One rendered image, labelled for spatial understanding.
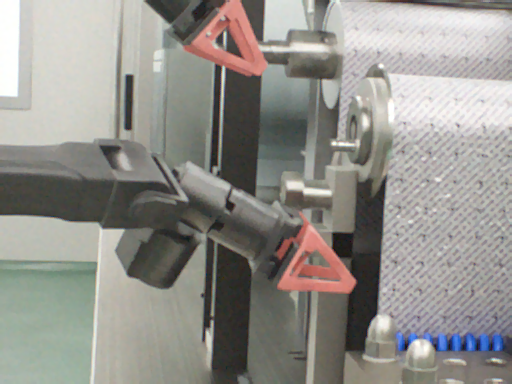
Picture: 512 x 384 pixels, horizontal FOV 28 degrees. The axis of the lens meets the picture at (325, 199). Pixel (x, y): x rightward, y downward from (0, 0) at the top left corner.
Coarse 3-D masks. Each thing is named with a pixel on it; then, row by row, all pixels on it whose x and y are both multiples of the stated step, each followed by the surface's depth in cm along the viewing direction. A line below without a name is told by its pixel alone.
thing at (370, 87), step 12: (360, 84) 112; (372, 84) 108; (372, 96) 107; (372, 108) 107; (384, 120) 105; (372, 132) 107; (372, 144) 107; (372, 156) 106; (360, 168) 111; (372, 168) 107; (360, 180) 111; (372, 180) 109
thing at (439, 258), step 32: (416, 192) 106; (448, 192) 107; (480, 192) 108; (384, 224) 106; (416, 224) 107; (448, 224) 107; (480, 224) 108; (384, 256) 106; (416, 256) 107; (448, 256) 108; (480, 256) 109; (384, 288) 107; (416, 288) 108; (448, 288) 108; (480, 288) 109; (416, 320) 108; (448, 320) 109; (480, 320) 110
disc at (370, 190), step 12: (372, 72) 111; (384, 72) 107; (384, 84) 106; (384, 96) 106; (384, 108) 105; (384, 132) 105; (384, 144) 105; (384, 156) 105; (384, 168) 105; (384, 180) 106; (372, 192) 109
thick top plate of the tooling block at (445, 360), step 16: (352, 352) 102; (400, 352) 103; (448, 352) 104; (464, 352) 105; (480, 352) 105; (496, 352) 106; (352, 368) 100; (368, 368) 97; (384, 368) 97; (400, 368) 97; (448, 368) 98; (464, 368) 99; (480, 368) 99; (496, 368) 99
